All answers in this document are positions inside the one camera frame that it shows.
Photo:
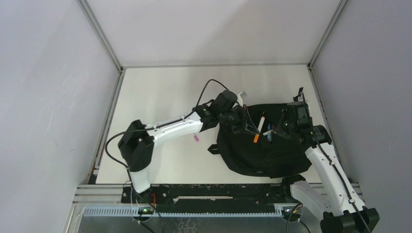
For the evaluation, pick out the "black student backpack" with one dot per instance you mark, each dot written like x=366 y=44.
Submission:
x=276 y=159

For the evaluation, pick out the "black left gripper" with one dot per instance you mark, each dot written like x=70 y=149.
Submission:
x=241 y=125

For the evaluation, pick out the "black front mounting rail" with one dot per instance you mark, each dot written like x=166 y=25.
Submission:
x=199 y=198

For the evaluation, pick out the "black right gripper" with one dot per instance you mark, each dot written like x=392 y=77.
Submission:
x=278 y=126

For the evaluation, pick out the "orange capped white marker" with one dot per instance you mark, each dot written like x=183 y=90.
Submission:
x=259 y=128

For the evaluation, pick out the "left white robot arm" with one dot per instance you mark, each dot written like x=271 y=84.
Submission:
x=139 y=141

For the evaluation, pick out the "aluminium cell frame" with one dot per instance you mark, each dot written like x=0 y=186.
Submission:
x=88 y=93

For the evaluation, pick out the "white slotted cable duct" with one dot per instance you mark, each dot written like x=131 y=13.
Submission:
x=134 y=211

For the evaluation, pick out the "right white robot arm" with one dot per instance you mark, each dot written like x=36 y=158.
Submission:
x=341 y=210

